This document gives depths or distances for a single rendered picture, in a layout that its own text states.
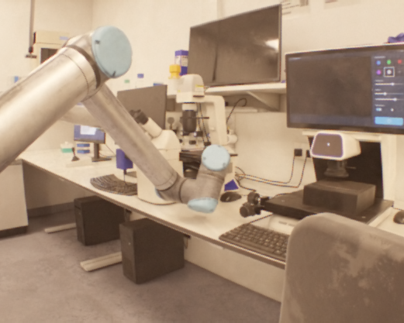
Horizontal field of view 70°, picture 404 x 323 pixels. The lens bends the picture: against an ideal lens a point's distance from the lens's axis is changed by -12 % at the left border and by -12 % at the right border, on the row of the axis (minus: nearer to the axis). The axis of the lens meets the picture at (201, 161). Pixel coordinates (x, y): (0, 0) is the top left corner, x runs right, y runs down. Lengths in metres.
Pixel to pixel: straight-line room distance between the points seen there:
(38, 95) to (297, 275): 0.54
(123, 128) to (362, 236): 0.69
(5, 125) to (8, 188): 2.66
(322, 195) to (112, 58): 0.66
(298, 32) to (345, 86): 0.93
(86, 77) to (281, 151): 1.34
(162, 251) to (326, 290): 1.85
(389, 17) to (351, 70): 0.74
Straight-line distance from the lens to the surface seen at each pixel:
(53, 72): 0.65
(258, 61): 1.77
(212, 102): 1.56
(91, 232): 2.94
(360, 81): 1.07
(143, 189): 1.40
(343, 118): 1.09
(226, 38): 1.96
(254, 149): 1.94
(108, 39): 0.70
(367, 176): 1.20
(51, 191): 3.98
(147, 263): 2.25
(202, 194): 1.04
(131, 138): 0.95
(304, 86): 1.16
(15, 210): 3.29
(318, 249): 0.51
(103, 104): 0.88
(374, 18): 1.80
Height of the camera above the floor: 1.11
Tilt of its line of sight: 8 degrees down
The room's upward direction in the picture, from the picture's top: straight up
